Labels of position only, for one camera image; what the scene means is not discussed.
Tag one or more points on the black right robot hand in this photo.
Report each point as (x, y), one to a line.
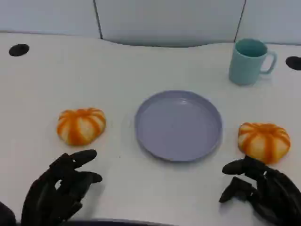
(277, 197)

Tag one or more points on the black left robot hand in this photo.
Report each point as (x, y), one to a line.
(47, 193)

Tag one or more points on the orange white toy bread roll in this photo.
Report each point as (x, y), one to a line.
(264, 141)
(81, 126)

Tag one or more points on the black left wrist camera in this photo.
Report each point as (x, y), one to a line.
(5, 215)

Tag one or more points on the pale green mug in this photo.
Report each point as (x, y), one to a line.
(244, 68)

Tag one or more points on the lilac plate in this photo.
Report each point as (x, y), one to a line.
(176, 127)

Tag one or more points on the grey partition panel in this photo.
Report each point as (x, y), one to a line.
(272, 18)
(169, 21)
(47, 16)

